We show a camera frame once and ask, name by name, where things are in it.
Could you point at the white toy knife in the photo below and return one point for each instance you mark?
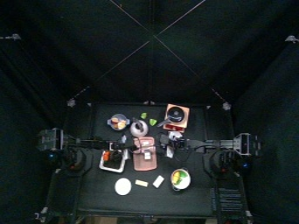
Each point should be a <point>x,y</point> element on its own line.
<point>170,152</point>

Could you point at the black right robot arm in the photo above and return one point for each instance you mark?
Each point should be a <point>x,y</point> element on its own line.
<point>212,143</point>

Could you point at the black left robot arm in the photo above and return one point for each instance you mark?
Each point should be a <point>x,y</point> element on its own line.
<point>83,143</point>

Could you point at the white toy sushi roll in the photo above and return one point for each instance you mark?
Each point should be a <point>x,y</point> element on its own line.
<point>147,155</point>

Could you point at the orange toy carrot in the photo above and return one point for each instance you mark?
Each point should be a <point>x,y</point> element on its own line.
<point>105,156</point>

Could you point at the pink cutting board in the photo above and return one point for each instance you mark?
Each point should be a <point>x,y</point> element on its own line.
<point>144,160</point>

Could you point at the silver toy kettle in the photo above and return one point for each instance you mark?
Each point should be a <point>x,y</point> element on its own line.
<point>139,128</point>

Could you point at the wooden toy stove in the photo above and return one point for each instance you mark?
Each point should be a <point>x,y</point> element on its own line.
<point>183,124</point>

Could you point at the green toy leaf piece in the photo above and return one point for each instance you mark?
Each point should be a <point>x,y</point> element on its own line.
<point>152,122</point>
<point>143,115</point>

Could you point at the white rectangular tray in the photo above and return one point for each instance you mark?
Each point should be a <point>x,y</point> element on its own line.
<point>112,166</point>

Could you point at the yellow toy bread piece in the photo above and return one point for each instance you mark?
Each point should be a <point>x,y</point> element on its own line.
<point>121,124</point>

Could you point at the grey-blue bowl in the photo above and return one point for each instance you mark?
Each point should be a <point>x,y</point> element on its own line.
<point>117,122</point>

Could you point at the black toy frying pan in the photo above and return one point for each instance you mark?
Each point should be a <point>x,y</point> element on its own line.
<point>175,114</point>

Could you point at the orange toy food piece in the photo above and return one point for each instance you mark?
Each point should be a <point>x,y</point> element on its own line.
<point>115,120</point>

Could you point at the yellow toy corn piece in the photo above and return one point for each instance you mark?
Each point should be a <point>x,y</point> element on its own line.
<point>176,176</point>

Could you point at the green toy vegetable piece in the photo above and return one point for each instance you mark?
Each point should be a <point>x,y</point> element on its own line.
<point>182,177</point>

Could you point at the yellow toy cheese slice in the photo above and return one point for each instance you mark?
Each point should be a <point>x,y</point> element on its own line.
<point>142,183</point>

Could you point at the white toy cooking pot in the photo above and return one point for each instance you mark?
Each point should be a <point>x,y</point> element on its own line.
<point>180,179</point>

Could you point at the white rectangular toy slice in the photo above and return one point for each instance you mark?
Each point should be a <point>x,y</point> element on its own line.
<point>158,181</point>

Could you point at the round white plate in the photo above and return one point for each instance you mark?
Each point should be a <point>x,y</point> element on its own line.
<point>123,186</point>

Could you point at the silver frame clamp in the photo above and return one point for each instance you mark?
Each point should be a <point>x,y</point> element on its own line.
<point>71,102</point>
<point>291,38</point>
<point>13,37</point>
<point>226,106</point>

